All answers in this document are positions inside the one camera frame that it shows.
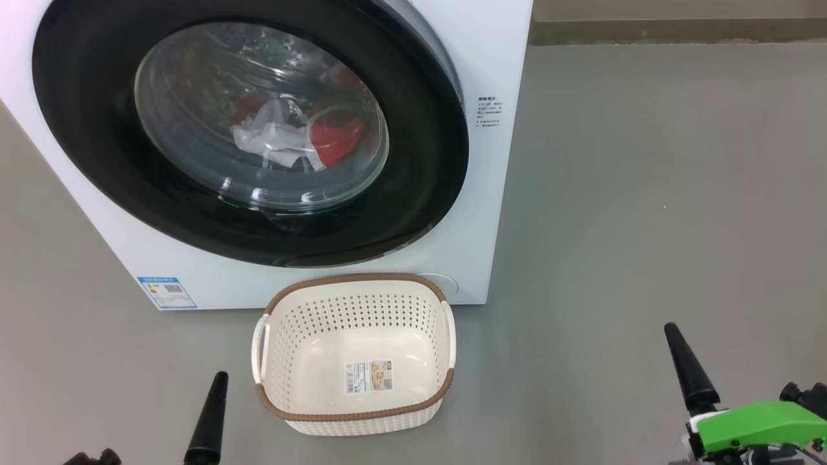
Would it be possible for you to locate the black round glass washer door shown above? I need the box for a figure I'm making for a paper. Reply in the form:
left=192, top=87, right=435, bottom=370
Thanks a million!
left=32, top=0, right=470, bottom=268

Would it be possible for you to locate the red and white garment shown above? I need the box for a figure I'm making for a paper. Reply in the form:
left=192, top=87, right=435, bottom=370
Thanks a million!
left=229, top=94, right=366, bottom=174

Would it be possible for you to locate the paper product sticker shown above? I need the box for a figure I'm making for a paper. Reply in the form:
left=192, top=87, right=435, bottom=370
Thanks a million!
left=344, top=360, right=393, bottom=396

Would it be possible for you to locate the round white filter cover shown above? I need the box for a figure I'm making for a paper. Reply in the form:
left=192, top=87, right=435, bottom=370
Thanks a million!
left=417, top=273, right=459, bottom=304

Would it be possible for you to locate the white front-load washing machine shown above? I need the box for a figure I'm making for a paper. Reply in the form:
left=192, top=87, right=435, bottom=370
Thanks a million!
left=0, top=0, right=534, bottom=311

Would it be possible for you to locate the blue energy label sticker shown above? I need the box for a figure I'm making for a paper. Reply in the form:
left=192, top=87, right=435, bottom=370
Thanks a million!
left=137, top=276, right=198, bottom=310

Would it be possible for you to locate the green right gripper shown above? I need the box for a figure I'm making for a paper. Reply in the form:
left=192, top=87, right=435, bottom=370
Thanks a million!
left=664, top=322, right=827, bottom=465

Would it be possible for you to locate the cream laundry basket brown rim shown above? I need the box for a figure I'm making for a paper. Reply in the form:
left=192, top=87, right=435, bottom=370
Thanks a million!
left=251, top=273, right=457, bottom=437

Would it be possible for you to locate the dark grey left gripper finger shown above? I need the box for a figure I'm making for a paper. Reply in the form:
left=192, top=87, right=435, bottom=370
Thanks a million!
left=184, top=372, right=222, bottom=465
left=205, top=372, right=229, bottom=465

